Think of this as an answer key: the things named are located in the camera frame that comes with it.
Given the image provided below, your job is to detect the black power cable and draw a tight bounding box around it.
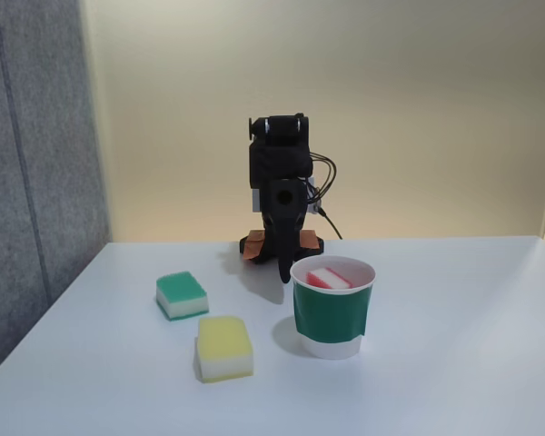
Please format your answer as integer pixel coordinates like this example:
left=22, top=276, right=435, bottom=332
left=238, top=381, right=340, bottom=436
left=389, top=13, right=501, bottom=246
left=317, top=206, right=345, bottom=241

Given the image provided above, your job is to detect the thin black wire bundle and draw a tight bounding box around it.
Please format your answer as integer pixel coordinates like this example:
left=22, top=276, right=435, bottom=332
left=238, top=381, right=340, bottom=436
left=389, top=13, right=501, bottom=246
left=307, top=153, right=339, bottom=203

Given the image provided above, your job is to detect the yellow and white sponge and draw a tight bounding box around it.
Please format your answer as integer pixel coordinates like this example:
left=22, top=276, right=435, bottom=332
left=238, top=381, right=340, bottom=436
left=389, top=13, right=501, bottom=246
left=194, top=316, right=254, bottom=383

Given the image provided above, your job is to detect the grey felt partition panel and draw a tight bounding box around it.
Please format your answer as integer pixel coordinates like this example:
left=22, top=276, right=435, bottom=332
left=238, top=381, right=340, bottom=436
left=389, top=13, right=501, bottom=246
left=0, top=0, right=114, bottom=383

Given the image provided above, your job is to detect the white paper cup green tape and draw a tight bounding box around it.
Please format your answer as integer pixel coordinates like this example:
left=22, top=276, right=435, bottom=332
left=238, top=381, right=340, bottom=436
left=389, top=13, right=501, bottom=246
left=289, top=256, right=377, bottom=361

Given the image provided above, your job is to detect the green and white sponge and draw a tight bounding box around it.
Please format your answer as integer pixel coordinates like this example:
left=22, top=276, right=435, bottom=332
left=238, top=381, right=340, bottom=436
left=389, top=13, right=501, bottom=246
left=155, top=271, right=210, bottom=322

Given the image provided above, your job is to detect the red and white sponge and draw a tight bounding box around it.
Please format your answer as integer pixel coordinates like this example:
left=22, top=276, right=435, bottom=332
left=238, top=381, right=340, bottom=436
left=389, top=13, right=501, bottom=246
left=305, top=267, right=352, bottom=290

